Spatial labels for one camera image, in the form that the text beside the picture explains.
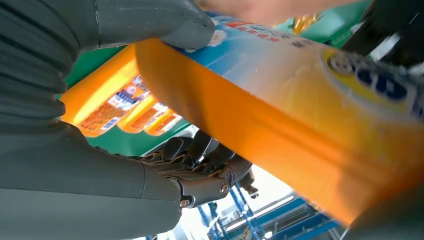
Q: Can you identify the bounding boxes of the blue metal frame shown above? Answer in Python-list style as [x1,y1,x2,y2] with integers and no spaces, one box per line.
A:
[197,185,340,240]

